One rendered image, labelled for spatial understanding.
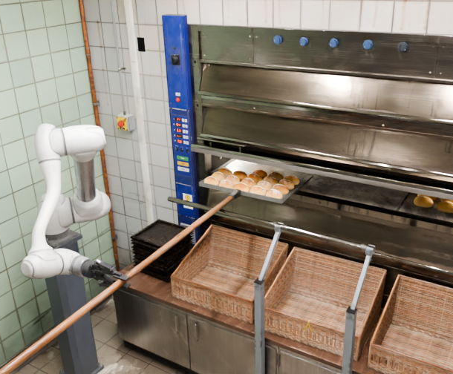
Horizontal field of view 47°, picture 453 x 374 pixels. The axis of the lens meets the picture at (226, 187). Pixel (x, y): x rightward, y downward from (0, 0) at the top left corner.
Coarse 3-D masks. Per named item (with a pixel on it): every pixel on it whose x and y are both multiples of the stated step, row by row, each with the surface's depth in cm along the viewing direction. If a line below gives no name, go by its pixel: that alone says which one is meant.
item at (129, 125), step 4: (116, 116) 346; (120, 116) 344; (124, 116) 343; (128, 116) 343; (132, 116) 345; (120, 120) 345; (128, 120) 343; (132, 120) 346; (124, 124) 344; (128, 124) 344; (132, 124) 347; (120, 128) 347; (124, 128) 346; (128, 128) 345; (132, 128) 348
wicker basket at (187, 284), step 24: (216, 240) 340; (240, 240) 331; (264, 240) 322; (192, 264) 328; (216, 264) 342; (240, 264) 333; (192, 288) 321; (216, 288) 321; (240, 288) 320; (264, 288) 296; (240, 312) 291
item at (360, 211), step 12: (300, 192) 304; (324, 204) 294; (336, 204) 290; (348, 204) 287; (360, 204) 287; (372, 216) 281; (384, 216) 277; (396, 216) 274; (408, 216) 272; (420, 216) 272; (432, 228) 266; (444, 228) 262
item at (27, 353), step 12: (204, 216) 274; (192, 228) 264; (156, 252) 242; (144, 264) 234; (132, 276) 227; (108, 288) 217; (96, 300) 210; (84, 312) 205; (60, 324) 197; (48, 336) 191; (36, 348) 186; (12, 360) 180; (24, 360) 182; (0, 372) 175
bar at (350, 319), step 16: (208, 208) 291; (272, 224) 272; (336, 240) 254; (272, 256) 268; (368, 256) 247; (256, 288) 263; (256, 304) 267; (352, 304) 240; (256, 320) 271; (352, 320) 239; (256, 336) 275; (352, 336) 242; (256, 352) 280; (352, 352) 248; (256, 368) 284
